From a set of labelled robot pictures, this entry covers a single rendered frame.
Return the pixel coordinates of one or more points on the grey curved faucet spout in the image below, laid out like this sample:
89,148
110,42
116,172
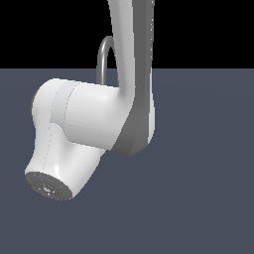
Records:
101,56

